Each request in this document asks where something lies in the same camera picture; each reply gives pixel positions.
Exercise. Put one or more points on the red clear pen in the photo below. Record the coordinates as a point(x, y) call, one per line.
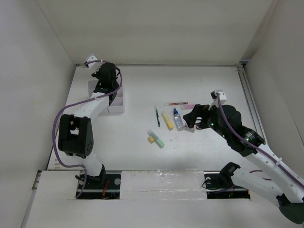
point(175, 103)

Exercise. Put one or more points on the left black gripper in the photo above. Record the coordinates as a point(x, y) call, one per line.
point(96, 73)

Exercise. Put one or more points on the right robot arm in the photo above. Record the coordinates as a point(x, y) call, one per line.
point(284, 188)

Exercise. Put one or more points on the white compartment organizer tray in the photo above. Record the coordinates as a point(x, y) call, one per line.
point(117, 106)

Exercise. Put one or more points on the yellow eraser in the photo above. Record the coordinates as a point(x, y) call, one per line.
point(151, 139)

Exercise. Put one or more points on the pink stapler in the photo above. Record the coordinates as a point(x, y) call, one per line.
point(187, 128)

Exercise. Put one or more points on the yellow highlighter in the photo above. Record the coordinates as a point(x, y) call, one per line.
point(167, 120)

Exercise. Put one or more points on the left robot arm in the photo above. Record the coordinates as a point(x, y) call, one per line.
point(76, 132)

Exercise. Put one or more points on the aluminium rail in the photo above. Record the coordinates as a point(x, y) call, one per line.
point(249, 98)

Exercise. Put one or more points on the green black pen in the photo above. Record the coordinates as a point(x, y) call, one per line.
point(157, 116)

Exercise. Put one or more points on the small blue spray bottle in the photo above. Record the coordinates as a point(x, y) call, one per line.
point(178, 120)

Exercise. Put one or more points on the green highlighter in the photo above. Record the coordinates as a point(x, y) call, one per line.
point(158, 141)

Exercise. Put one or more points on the black handled scissors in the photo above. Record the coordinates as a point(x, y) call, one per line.
point(200, 124)

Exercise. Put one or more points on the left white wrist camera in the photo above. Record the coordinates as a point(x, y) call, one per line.
point(90, 61)

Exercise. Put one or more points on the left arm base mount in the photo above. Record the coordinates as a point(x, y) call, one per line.
point(109, 190)

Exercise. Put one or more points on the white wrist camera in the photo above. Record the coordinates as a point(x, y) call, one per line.
point(90, 61)
point(219, 94)

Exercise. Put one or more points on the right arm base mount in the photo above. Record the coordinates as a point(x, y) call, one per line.
point(216, 190)

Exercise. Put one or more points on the pink highlighter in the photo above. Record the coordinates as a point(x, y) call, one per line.
point(187, 106)

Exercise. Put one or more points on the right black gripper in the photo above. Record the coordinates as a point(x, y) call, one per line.
point(199, 110)

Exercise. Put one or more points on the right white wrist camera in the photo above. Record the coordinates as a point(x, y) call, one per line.
point(219, 94)

